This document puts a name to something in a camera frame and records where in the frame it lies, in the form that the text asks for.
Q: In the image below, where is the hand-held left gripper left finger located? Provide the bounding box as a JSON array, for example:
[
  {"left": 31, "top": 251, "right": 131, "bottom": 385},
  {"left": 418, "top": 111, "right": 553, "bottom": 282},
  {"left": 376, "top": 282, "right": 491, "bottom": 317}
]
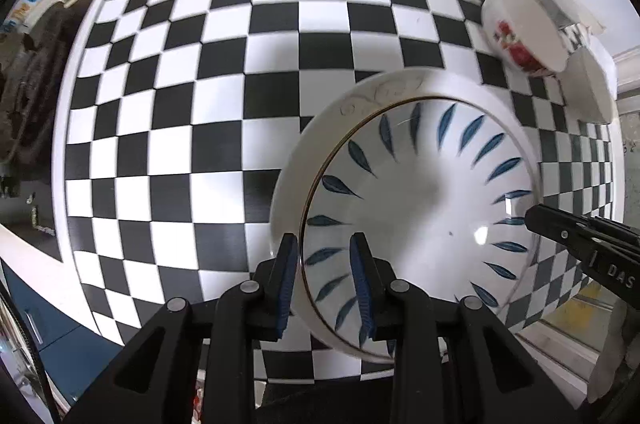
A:
[{"left": 62, "top": 233, "right": 301, "bottom": 424}]

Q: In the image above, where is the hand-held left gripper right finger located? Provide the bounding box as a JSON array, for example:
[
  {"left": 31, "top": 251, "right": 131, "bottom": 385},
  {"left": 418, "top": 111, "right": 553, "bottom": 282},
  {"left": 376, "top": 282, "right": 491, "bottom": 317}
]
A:
[{"left": 349, "top": 231, "right": 586, "bottom": 424}]

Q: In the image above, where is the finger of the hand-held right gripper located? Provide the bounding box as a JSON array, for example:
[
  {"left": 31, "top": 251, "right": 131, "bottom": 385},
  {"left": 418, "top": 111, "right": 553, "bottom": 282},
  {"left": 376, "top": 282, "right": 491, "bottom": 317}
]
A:
[{"left": 524, "top": 203, "right": 640, "bottom": 255}]

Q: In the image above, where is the blue leaf pattern plate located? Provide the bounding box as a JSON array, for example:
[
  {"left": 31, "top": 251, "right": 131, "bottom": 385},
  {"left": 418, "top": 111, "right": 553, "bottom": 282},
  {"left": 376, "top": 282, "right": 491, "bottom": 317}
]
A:
[{"left": 299, "top": 98, "right": 541, "bottom": 346}]

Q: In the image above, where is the plain white bowl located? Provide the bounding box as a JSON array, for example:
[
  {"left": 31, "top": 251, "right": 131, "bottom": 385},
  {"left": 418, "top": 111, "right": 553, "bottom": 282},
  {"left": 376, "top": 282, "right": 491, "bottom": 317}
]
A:
[{"left": 564, "top": 45, "right": 615, "bottom": 125}]

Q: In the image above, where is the red flower bowl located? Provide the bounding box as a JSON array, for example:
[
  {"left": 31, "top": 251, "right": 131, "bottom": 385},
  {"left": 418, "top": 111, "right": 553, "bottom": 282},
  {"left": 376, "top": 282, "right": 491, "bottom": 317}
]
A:
[{"left": 481, "top": 0, "right": 572, "bottom": 78}]

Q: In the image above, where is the black white checkered mat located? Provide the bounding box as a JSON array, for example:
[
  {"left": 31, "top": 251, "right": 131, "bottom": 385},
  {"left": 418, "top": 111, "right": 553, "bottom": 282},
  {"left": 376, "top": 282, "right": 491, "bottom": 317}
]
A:
[{"left": 64, "top": 0, "right": 617, "bottom": 382}]

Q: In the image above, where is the blue kitchen cabinet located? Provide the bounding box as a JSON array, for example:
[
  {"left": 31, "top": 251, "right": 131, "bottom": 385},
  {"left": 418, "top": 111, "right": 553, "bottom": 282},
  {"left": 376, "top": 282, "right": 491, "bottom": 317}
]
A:
[{"left": 0, "top": 264, "right": 121, "bottom": 410}]

